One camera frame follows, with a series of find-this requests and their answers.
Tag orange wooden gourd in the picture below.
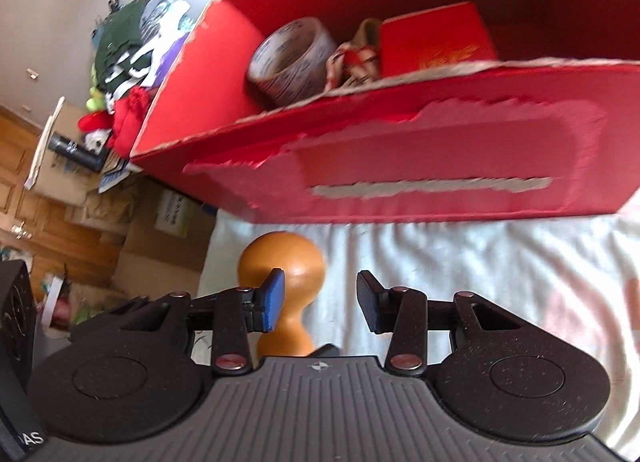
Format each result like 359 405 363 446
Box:
238 231 326 358

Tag small red gift box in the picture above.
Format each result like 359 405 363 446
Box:
378 2 498 77

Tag black cylinder bottle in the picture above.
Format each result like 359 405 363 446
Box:
48 133 107 173

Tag packing tape roll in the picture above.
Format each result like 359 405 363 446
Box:
246 18 337 106

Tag cardboard boxes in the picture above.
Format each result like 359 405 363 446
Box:
25 98 215 297

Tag cartoon print bed sheet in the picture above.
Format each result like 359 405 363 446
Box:
188 195 640 458

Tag large red cardboard box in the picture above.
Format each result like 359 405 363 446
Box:
131 0 639 223

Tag patterned scarf beige pouch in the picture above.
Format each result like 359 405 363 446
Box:
324 18 382 92

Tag pile of clothes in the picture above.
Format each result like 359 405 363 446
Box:
78 0 195 159

